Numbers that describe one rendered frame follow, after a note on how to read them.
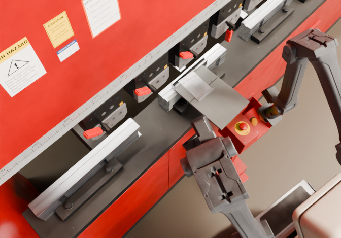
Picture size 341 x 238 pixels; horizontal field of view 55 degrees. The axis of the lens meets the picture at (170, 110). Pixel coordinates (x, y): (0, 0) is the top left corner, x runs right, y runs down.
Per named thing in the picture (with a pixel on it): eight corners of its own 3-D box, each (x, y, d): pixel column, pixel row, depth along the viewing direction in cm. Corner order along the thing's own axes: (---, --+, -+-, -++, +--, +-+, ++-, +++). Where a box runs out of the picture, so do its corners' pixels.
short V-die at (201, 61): (175, 90, 141) (176, 87, 138) (171, 86, 142) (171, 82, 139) (206, 63, 147) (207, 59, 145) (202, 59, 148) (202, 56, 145)
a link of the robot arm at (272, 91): (279, 113, 128) (297, 103, 129) (263, 89, 130) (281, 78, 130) (270, 118, 140) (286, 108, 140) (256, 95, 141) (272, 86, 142)
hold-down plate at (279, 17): (258, 44, 164) (260, 40, 162) (250, 38, 166) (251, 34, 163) (293, 13, 174) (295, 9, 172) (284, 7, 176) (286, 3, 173)
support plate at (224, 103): (220, 130, 130) (221, 129, 129) (174, 90, 138) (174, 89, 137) (249, 102, 136) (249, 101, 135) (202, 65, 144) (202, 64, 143)
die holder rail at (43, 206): (45, 221, 124) (36, 217, 116) (36, 209, 126) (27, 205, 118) (141, 135, 141) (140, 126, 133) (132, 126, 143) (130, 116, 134)
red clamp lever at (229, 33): (228, 43, 129) (233, 27, 121) (220, 38, 131) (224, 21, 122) (231, 41, 130) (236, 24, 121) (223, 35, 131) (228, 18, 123)
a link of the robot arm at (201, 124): (202, 163, 101) (227, 150, 100) (185, 130, 100) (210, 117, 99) (200, 152, 113) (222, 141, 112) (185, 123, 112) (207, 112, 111)
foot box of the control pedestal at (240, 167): (227, 196, 216) (230, 192, 206) (202, 167, 225) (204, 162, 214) (248, 178, 222) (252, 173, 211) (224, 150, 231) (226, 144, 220)
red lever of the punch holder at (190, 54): (185, 56, 106) (199, 54, 114) (176, 48, 107) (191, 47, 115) (183, 60, 107) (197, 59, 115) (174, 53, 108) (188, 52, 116)
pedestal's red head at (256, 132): (239, 154, 160) (247, 141, 144) (217, 131, 166) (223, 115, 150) (267, 131, 166) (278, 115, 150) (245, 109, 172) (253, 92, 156)
